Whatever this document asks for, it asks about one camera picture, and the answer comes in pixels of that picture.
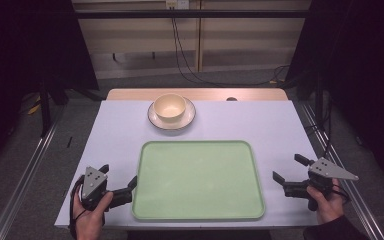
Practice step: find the dark round table grommet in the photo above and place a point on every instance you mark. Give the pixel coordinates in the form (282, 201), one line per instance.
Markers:
(231, 99)

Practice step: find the black curtain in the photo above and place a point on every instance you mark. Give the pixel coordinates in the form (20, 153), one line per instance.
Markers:
(20, 60)
(363, 66)

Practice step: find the cream bowl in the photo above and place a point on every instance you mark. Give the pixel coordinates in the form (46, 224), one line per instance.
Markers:
(169, 107)

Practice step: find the wooden wall post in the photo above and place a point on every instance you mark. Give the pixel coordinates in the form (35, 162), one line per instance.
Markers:
(199, 43)

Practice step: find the yellow floor strip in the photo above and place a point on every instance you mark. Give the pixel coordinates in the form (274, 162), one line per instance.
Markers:
(35, 106)

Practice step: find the metal floor rail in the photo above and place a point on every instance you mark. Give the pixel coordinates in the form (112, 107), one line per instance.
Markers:
(26, 173)
(316, 128)

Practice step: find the black horizontal bar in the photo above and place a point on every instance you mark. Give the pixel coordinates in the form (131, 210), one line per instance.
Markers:
(213, 14)

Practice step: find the white plate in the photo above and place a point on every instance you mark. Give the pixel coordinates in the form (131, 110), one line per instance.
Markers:
(188, 116)

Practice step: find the black stand leg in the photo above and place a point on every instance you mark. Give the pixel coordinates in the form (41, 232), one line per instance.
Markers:
(319, 100)
(45, 110)

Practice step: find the person's left hand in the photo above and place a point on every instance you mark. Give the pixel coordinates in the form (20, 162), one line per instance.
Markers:
(90, 221)

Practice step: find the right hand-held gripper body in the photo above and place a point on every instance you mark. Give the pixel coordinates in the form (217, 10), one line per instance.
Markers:
(326, 170)

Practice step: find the white table mat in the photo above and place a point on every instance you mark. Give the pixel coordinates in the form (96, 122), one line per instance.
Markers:
(246, 123)

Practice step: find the small black floor stick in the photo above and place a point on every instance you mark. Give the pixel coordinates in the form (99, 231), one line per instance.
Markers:
(69, 142)

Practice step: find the white wall socket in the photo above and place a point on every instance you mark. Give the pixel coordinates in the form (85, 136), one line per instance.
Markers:
(177, 4)

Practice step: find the light green tray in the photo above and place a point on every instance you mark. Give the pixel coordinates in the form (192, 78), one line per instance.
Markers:
(198, 181)

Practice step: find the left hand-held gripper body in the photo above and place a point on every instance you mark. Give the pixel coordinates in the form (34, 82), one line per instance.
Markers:
(94, 181)

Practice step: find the person's right hand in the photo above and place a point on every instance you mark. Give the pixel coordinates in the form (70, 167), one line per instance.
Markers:
(330, 206)

